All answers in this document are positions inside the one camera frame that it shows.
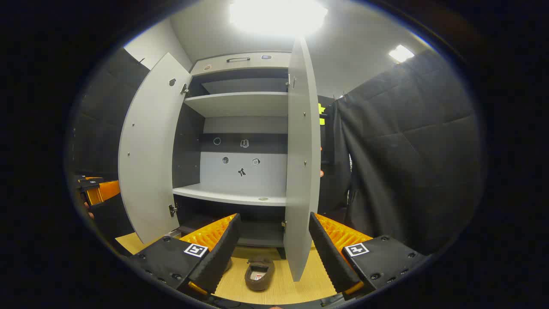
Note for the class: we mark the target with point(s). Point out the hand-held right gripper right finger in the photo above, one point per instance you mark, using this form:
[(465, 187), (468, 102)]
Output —
[(330, 257)]

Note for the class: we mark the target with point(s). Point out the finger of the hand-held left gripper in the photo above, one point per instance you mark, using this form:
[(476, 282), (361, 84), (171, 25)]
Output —
[(105, 191)]

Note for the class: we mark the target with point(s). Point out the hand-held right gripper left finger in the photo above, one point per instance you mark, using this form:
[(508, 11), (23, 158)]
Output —
[(221, 253)]

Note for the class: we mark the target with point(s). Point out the grey shoe cabinet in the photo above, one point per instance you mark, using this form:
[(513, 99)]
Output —
[(240, 171)]

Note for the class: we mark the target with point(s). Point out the dark grey cabinet base shelf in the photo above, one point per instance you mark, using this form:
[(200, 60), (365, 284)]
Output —
[(257, 234)]

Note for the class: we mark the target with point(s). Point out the light grey cabinet shelf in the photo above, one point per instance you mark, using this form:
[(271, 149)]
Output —
[(231, 195), (240, 105)]

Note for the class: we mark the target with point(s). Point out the light grey cabinet drawer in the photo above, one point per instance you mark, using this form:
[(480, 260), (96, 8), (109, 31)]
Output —
[(257, 64)]

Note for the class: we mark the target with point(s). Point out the black backdrop cloth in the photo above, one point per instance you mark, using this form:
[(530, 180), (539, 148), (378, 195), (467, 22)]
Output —
[(107, 116), (407, 150)]

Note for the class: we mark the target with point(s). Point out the ceiling light panel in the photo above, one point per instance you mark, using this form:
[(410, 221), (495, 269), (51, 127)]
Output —
[(279, 17), (401, 53)]

